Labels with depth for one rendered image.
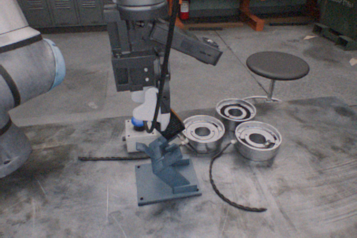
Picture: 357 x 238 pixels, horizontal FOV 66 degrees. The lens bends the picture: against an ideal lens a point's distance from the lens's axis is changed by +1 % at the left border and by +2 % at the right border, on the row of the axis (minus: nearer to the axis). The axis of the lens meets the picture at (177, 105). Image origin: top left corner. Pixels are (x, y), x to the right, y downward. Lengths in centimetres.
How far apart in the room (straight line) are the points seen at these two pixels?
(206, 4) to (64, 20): 208
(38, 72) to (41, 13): 335
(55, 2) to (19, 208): 345
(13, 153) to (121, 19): 43
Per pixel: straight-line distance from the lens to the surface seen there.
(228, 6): 462
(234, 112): 78
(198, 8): 449
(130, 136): 64
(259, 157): 65
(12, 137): 70
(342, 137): 81
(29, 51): 67
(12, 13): 69
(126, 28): 39
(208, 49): 41
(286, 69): 154
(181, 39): 39
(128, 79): 43
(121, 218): 56
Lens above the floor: 126
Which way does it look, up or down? 34 degrees down
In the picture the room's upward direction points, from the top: straight up
